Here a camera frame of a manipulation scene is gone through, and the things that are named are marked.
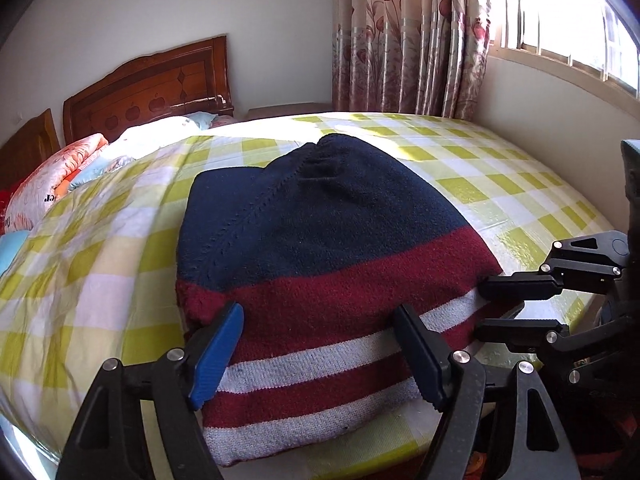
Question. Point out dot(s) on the orange floral quilt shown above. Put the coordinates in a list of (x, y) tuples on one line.
[(40, 185)]

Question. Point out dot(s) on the pink floral curtain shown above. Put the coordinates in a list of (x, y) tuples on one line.
[(400, 35)]

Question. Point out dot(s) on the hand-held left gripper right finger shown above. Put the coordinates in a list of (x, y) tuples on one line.
[(420, 357)]

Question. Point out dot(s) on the yellow checkered bed sheet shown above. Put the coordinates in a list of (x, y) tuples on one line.
[(100, 285)]

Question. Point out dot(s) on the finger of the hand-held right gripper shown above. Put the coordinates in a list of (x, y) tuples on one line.
[(515, 332), (515, 287)]

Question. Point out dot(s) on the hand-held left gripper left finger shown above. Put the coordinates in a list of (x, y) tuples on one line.
[(217, 355)]

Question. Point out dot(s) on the white pillow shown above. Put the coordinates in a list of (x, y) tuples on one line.
[(150, 135)]

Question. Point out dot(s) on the small wooden headboard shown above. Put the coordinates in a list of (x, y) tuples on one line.
[(30, 145)]

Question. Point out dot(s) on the red white navy striped sweater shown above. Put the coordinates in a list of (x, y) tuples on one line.
[(325, 240)]

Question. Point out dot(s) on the window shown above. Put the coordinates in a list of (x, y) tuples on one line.
[(575, 20)]

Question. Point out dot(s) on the large wooden headboard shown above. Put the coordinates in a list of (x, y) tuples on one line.
[(150, 90)]

